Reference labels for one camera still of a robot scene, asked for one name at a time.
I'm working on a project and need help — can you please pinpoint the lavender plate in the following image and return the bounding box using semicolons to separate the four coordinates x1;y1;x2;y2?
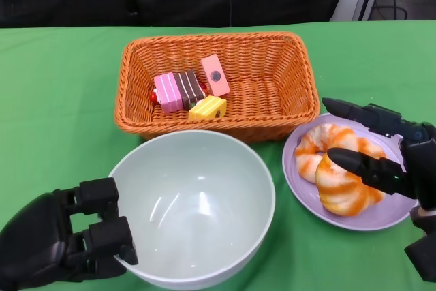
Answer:
281;112;419;233

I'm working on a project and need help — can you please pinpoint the grey-green bowl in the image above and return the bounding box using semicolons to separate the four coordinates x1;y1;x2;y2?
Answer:
107;129;276;290

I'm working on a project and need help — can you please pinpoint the green tablecloth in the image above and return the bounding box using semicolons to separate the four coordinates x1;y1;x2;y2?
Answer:
0;20;436;291

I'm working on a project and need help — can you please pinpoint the round orange striped bread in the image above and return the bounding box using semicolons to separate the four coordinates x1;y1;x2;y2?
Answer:
315;137;388;217

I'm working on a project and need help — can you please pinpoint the orange wicker basket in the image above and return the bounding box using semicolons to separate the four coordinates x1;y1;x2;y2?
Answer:
114;31;320;144

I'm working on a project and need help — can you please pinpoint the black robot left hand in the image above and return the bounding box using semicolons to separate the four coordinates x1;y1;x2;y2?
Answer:
0;177;140;291

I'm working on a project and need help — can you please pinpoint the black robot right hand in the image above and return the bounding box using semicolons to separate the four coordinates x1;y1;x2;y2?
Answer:
322;97;436;210

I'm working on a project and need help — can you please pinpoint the yellow cake slice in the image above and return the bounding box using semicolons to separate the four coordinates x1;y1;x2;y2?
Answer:
188;95;228;121

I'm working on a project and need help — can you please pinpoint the chocolate cake slice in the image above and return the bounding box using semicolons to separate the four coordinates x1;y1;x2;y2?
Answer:
174;69;207;110

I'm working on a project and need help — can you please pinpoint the elongated orange striped bread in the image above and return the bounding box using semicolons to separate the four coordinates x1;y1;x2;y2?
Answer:
294;123;345;183

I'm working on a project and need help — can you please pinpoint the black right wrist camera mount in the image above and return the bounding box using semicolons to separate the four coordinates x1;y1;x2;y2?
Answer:
404;207;436;284

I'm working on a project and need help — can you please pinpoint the salmon pink cake slice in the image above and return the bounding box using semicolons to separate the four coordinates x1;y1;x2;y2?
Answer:
200;54;231;97

